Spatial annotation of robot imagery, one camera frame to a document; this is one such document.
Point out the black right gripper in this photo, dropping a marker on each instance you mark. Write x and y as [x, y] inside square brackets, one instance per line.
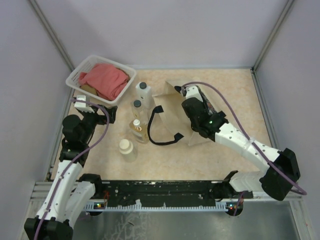
[204, 105]

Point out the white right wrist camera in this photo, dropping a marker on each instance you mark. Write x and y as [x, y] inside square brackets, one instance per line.
[193, 91]

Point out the cream bottle round cap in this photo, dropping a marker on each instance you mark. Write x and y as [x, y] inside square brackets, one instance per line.
[127, 150]

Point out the white bottle grey cap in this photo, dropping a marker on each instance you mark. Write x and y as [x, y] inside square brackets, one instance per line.
[144, 94]

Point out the aluminium frame post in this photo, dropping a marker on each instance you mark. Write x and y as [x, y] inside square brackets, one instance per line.
[273, 34]
[54, 38]

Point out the aluminium frame post right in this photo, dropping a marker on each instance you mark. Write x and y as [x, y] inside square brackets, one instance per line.
[273, 34]

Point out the pink cloth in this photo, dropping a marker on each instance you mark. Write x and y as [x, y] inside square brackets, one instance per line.
[108, 80]

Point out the brown item in basket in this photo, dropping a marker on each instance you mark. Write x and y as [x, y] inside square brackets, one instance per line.
[89, 89]

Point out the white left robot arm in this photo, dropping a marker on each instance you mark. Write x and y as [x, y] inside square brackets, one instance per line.
[70, 191]

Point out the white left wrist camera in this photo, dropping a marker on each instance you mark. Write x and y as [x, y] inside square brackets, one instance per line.
[81, 105]

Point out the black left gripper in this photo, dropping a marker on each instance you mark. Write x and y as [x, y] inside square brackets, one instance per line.
[111, 112]

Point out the aluminium frame post left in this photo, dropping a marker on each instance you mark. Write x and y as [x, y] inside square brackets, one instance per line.
[54, 38]

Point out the cream canvas tote bag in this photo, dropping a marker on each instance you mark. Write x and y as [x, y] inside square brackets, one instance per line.
[169, 109]

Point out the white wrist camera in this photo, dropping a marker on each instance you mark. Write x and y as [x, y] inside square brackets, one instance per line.
[193, 91]
[81, 105]

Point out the clear bottle grey cap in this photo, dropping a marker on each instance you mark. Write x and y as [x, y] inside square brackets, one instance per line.
[139, 112]

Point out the white plastic basket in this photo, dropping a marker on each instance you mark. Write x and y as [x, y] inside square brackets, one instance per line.
[87, 64]

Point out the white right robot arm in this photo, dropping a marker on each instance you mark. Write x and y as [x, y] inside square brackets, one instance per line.
[276, 167]

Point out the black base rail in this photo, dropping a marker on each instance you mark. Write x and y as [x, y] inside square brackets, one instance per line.
[169, 195]

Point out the amber liquid bottle white cap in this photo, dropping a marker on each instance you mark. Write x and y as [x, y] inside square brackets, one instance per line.
[139, 131]

